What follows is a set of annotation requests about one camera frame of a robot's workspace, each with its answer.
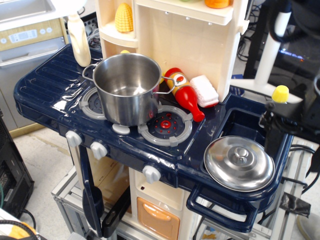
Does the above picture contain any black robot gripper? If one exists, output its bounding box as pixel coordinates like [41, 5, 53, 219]
[259, 101, 320, 158]

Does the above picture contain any stainless steel pot lid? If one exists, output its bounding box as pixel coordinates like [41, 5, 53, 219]
[203, 135, 275, 192]

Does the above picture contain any grey toy faucet yellow cap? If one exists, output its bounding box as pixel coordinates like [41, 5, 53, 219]
[259, 85, 289, 128]

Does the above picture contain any navy toy kitchen counter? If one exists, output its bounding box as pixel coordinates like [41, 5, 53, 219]
[13, 45, 293, 233]

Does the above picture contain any white red toy sponge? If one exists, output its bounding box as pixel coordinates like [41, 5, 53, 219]
[190, 75, 219, 108]

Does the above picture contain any grey right stove burner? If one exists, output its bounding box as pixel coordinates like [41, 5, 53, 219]
[137, 105, 193, 147]

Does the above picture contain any grey stove burner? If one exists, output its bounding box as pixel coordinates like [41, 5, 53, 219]
[79, 88, 106, 121]
[137, 105, 193, 147]

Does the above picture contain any red toy ketchup bottle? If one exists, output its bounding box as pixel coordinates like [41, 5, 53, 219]
[164, 67, 205, 122]

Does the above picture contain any cream toy kitchen shelf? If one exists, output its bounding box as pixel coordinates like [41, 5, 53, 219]
[95, 0, 249, 102]

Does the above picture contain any grey right stove knob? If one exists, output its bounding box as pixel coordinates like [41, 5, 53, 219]
[142, 165, 161, 184]

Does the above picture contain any grey stove knob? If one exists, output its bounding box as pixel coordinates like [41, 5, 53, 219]
[142, 165, 161, 184]
[65, 130, 82, 148]
[90, 141, 108, 160]

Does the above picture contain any orange toy on shelf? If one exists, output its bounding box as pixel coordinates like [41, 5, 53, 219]
[204, 0, 230, 9]

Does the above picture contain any orange toy drawer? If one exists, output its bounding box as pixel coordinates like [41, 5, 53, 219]
[137, 197, 180, 240]

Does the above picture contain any grey round stove button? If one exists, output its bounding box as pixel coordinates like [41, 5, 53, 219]
[112, 124, 130, 135]

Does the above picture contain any grey middle stove knob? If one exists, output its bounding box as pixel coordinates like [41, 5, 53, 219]
[90, 141, 108, 160]

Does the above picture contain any grey left stove burner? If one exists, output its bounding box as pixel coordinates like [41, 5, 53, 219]
[79, 88, 106, 121]

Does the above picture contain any yellow toy corn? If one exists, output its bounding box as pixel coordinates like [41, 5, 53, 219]
[114, 3, 134, 33]

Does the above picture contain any navy toy oven door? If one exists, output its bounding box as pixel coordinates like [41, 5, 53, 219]
[79, 145, 131, 239]

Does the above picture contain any grey left stove knob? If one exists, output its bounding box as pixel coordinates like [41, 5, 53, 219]
[65, 130, 82, 148]

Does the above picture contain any cream toy bottle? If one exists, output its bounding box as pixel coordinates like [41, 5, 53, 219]
[67, 13, 91, 67]

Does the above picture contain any black computer case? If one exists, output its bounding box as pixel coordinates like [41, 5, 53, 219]
[0, 119, 34, 218]

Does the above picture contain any grey dishwasher appliance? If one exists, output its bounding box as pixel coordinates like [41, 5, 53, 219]
[0, 18, 68, 131]

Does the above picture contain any white stand frame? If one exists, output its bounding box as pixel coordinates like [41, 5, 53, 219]
[230, 12, 303, 104]

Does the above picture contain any black cable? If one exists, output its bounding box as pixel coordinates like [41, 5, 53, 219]
[282, 144, 320, 195]

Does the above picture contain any aluminium frame cart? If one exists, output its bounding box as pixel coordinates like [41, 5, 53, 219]
[51, 139, 313, 240]

